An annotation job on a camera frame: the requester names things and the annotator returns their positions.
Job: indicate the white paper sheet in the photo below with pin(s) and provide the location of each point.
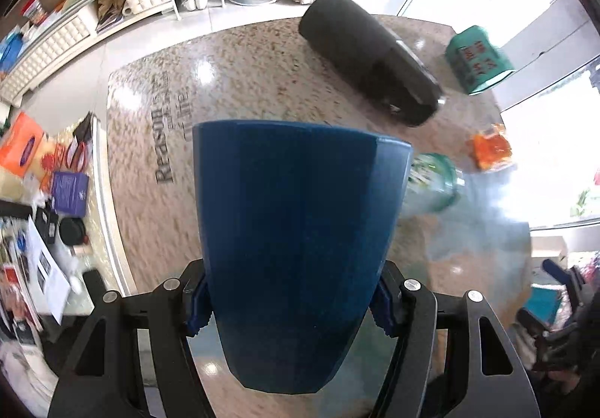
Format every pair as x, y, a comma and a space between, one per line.
49, 288

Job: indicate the purple box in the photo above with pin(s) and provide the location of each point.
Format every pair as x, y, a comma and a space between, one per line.
69, 193

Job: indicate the green label clear bottle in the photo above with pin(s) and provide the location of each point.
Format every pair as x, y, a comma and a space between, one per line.
434, 184

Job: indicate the teal hexagonal tin box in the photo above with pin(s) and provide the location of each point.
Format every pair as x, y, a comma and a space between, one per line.
476, 62

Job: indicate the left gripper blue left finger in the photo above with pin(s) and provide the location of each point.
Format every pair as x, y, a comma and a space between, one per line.
188, 311

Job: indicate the black cylindrical thermos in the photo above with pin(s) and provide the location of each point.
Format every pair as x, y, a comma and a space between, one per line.
373, 59

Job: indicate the orange plastic jar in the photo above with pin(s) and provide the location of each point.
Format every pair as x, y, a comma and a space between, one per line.
490, 148

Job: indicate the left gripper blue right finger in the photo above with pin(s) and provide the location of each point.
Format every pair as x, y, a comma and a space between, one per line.
407, 311

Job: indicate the orange tissue pack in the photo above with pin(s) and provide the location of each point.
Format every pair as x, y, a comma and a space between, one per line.
20, 144

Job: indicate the blue cup yellow inside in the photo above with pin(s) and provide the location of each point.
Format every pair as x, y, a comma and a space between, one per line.
295, 221

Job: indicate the white tufted tv cabinet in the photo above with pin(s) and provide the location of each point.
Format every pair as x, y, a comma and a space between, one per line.
72, 33

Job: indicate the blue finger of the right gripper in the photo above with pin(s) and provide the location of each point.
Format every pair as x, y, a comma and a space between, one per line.
570, 278

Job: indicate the blue plastic basket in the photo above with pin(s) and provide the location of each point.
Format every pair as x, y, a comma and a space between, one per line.
10, 50

